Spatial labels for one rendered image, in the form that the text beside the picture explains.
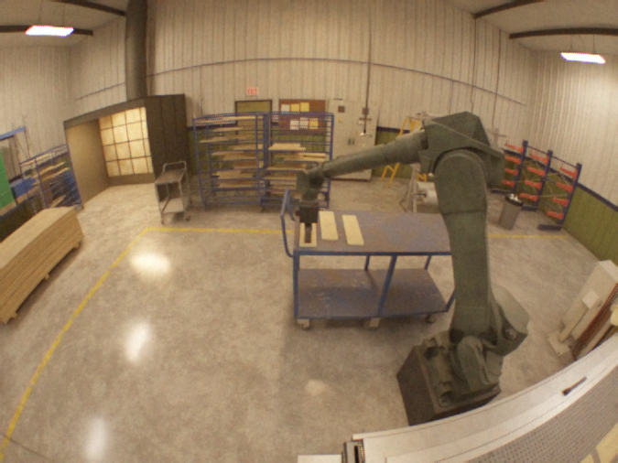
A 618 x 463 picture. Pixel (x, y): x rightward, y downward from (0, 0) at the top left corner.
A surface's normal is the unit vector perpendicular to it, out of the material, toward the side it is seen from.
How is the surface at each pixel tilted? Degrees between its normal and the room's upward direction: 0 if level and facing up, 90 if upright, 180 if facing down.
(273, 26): 90
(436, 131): 90
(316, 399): 0
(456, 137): 90
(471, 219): 82
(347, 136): 90
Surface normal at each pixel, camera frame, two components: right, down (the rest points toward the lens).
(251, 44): 0.00, 0.50
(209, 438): 0.03, -0.87
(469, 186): -0.65, 0.36
